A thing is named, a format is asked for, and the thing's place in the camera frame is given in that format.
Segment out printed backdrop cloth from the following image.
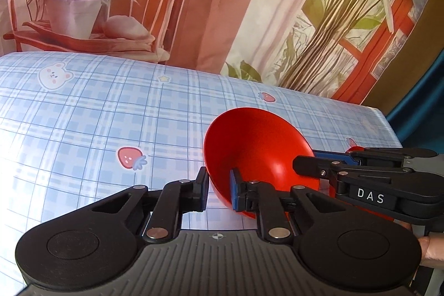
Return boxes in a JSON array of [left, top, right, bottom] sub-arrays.
[[0, 0, 442, 110]]

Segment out blue curtain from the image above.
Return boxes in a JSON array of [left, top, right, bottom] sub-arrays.
[[385, 50, 444, 151]]

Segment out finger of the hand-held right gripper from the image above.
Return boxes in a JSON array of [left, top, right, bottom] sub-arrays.
[[312, 148, 438, 165], [292, 155, 413, 186]]

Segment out blue plaid tablecloth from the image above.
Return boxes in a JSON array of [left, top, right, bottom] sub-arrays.
[[0, 51, 403, 284]]

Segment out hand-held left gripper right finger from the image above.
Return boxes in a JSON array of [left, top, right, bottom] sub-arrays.
[[229, 168, 335, 244]]

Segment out person's right hand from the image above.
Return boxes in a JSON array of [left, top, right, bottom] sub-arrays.
[[418, 235, 444, 262]]

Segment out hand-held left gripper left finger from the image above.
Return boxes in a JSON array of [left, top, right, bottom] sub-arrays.
[[91, 167, 210, 243]]

